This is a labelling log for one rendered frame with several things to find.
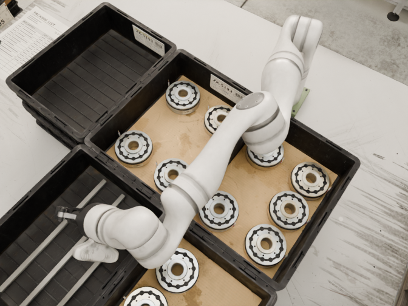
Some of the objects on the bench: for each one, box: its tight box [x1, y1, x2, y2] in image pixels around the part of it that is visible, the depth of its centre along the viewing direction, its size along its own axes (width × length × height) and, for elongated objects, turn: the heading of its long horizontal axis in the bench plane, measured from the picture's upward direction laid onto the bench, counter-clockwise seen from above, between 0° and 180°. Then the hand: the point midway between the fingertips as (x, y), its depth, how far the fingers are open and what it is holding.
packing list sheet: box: [0, 6, 69, 81], centre depth 134 cm, size 33×23×1 cm
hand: (75, 214), depth 84 cm, fingers open, 5 cm apart
